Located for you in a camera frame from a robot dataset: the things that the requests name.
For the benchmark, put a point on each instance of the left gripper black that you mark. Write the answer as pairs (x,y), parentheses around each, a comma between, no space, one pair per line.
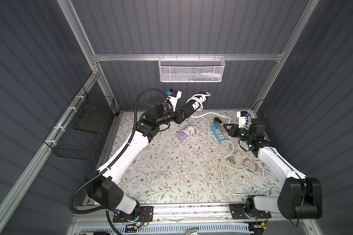
(181,114)

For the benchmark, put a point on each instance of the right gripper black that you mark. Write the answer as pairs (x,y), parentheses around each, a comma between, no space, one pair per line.
(237,131)

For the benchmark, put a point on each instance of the teal power strip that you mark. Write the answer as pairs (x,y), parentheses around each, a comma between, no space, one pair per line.
(217,133)

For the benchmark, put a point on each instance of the black power strip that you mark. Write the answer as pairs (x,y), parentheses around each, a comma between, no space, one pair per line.
(195,103)

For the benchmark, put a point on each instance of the purple power strip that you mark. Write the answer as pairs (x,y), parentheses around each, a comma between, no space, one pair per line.
(182,136)

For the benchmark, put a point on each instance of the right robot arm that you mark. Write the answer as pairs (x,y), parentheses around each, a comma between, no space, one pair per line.
(300,196)

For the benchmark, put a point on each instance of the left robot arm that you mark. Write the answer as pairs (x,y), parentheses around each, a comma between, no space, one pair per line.
(103,186)

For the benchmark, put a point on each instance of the clear tape roll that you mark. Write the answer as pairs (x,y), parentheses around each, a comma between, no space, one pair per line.
(250,165)

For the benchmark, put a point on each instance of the black pad in black basket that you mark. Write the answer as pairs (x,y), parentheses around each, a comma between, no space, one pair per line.
(90,121)

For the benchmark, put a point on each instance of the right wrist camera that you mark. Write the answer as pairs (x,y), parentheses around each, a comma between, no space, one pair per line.
(243,119)

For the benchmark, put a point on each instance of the white wire wall basket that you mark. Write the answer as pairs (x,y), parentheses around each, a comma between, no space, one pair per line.
(172,69)

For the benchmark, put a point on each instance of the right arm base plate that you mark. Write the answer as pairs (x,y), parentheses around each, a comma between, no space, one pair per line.
(242,211)

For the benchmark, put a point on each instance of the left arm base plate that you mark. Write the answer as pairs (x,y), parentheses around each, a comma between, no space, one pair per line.
(140,214)

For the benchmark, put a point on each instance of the black wire wall basket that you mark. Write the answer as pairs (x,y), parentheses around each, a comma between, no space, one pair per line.
(83,132)

